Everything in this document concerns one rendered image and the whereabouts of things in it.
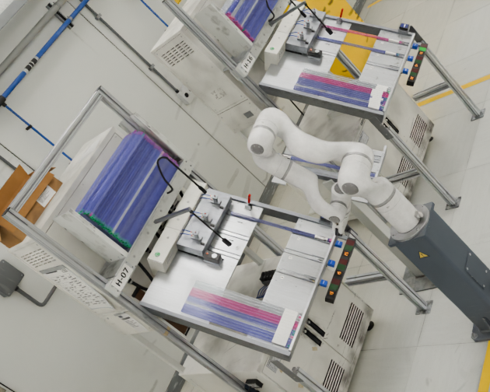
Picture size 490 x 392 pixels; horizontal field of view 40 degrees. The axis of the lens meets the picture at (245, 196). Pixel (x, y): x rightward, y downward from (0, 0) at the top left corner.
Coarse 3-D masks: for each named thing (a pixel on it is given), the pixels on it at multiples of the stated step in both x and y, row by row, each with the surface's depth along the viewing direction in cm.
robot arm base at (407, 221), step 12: (396, 192) 270; (396, 204) 269; (408, 204) 273; (384, 216) 274; (396, 216) 272; (408, 216) 272; (420, 216) 273; (396, 228) 277; (408, 228) 275; (420, 228) 272; (396, 240) 279
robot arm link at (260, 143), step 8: (256, 128) 261; (264, 128) 260; (256, 136) 258; (264, 136) 258; (272, 136) 261; (248, 144) 260; (256, 144) 258; (264, 144) 258; (272, 144) 261; (256, 152) 260; (264, 152) 260; (272, 152) 267; (256, 160) 275; (264, 160) 273; (272, 160) 274; (280, 160) 275; (288, 160) 277; (264, 168) 276; (272, 168) 275; (280, 168) 275; (280, 176) 277
